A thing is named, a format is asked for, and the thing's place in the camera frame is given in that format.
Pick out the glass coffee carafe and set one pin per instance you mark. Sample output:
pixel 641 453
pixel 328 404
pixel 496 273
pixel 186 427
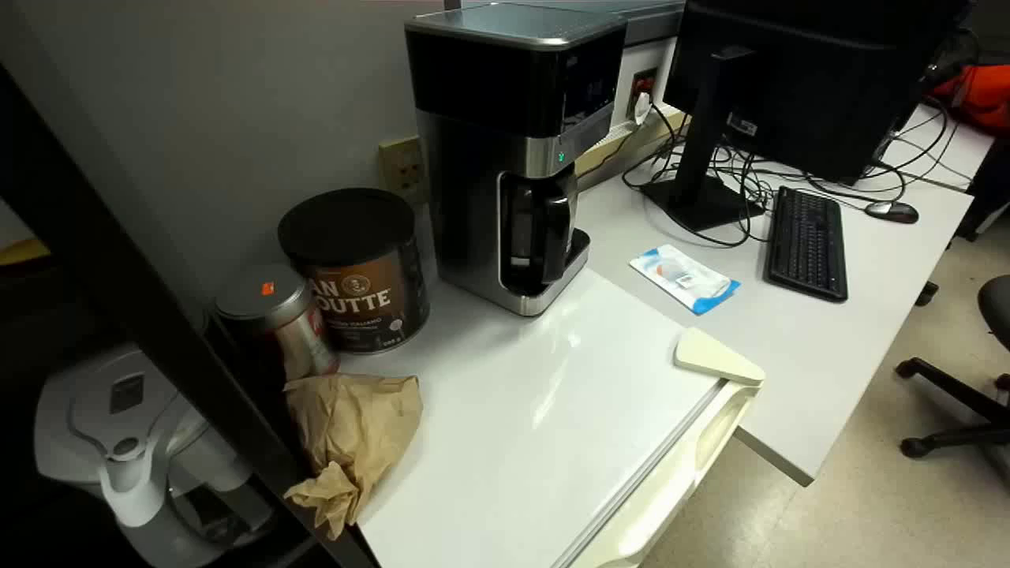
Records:
pixel 531 233

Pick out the brown coffee can black lid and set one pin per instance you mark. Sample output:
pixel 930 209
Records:
pixel 363 285

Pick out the black steel coffee maker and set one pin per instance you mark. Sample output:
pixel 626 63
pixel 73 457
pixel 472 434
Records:
pixel 494 75

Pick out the white mini fridge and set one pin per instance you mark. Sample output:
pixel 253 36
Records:
pixel 538 421

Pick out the blue white wipes packet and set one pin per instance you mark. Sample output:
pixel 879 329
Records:
pixel 682 278

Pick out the beige power strip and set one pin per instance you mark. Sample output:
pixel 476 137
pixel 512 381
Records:
pixel 619 143

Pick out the crumpled brown paper bag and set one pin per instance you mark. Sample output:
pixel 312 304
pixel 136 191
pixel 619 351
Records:
pixel 350 427

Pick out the cream corner pad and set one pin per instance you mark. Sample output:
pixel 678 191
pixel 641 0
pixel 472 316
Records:
pixel 714 358

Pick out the steel canister with orange dot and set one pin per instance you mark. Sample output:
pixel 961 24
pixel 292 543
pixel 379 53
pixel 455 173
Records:
pixel 274 316

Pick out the black keyboard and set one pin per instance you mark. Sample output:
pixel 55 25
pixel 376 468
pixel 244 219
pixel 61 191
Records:
pixel 805 240

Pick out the black computer monitor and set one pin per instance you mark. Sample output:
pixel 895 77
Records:
pixel 821 84

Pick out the black computer mouse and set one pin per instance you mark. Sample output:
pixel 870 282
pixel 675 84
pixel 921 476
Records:
pixel 892 214

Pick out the white water filter pitcher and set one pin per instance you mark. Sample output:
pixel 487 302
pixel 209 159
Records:
pixel 115 421

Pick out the black office chair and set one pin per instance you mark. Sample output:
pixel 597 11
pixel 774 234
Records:
pixel 973 399

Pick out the orange fabric item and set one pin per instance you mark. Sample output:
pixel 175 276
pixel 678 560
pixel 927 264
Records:
pixel 983 96

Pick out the beige wall outlet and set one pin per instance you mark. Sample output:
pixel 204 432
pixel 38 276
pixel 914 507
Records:
pixel 402 164

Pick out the white wall box red switch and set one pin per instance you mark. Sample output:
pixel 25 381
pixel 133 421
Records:
pixel 644 79

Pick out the black shelf frame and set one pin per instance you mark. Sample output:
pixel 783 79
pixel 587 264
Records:
pixel 126 285

